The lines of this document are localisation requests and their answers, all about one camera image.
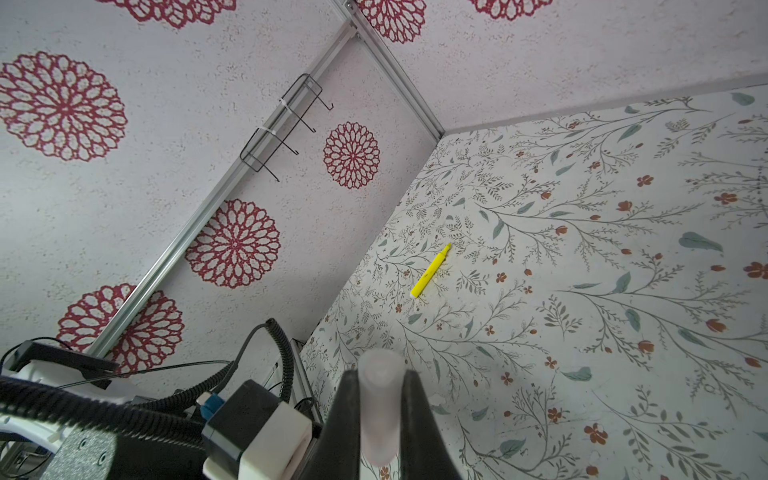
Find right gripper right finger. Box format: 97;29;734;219
400;370;461;480

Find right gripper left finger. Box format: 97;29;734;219
298;370;361;480

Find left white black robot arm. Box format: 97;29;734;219
1;338;205;479

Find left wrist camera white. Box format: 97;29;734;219
197;380;313;480

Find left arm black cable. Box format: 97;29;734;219
0;317;296;448

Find black wire wall basket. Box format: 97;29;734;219
238;73;334;182

